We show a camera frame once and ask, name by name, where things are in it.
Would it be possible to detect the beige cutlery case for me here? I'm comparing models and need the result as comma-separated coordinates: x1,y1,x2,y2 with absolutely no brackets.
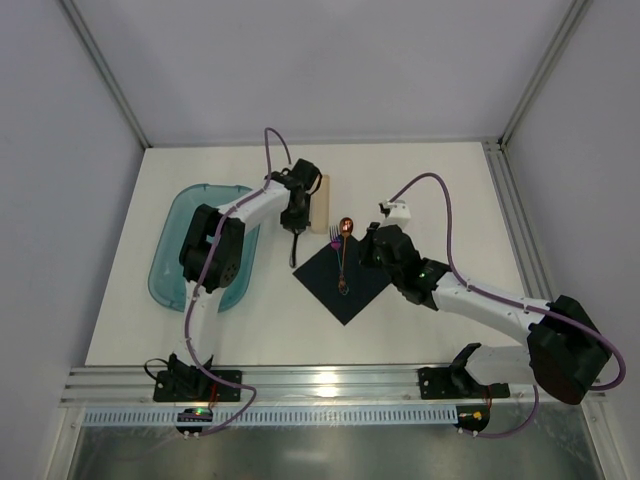
310,175,331,234

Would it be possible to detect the copper spoon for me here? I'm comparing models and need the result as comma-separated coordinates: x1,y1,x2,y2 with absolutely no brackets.
339,217,354,277

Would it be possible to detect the iridescent fork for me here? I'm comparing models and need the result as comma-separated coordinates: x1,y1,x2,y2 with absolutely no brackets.
329,225,349,296

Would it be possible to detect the black paper napkin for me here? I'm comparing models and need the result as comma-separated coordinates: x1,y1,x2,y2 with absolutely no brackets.
293,237,390,325

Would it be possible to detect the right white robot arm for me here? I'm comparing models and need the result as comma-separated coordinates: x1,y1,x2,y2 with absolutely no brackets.
359,222,612,405

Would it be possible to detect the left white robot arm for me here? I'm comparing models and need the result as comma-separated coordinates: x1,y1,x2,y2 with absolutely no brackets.
154,159,322,402

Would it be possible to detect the teal plastic basin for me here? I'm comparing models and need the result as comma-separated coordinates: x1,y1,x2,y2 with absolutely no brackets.
148,184,260,313

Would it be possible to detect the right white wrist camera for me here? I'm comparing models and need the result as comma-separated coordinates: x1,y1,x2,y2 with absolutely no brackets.
379,200,411,231

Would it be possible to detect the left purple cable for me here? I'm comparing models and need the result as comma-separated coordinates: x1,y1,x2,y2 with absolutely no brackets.
177,127,294,436

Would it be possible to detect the purple cable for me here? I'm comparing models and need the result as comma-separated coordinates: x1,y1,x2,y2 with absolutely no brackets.
177,127,294,436
389,172,629,440

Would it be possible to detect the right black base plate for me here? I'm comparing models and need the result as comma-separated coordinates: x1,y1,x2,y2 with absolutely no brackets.
417,365,510,400

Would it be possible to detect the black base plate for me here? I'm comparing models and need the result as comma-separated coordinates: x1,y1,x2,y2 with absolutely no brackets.
145,354,242,403
417,365,510,400

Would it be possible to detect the right side aluminium rail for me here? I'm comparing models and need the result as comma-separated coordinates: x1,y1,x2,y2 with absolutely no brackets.
482,139,558,300

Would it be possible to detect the aluminium rail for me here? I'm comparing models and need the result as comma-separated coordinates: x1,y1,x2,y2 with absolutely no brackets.
482,139,558,300
59,363,607,407

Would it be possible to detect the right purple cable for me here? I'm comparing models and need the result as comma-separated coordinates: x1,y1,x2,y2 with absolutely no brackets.
389,172,629,440

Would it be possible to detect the white slotted cable duct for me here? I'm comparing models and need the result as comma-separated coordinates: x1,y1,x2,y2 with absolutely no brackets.
82,404,458,427

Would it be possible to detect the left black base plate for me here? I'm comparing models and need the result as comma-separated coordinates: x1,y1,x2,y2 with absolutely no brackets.
145,354,242,403

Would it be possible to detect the aluminium front rail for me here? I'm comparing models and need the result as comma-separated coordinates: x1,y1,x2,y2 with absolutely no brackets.
59,363,607,407

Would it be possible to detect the left aluminium frame post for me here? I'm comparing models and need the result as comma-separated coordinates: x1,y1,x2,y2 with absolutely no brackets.
57,0,152,149

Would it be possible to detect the aluminium frame post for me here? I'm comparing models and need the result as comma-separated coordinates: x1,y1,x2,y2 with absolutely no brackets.
498,0,593,149
57,0,152,149

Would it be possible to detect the right aluminium frame post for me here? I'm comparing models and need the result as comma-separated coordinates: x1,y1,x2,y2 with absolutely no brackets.
498,0,593,149

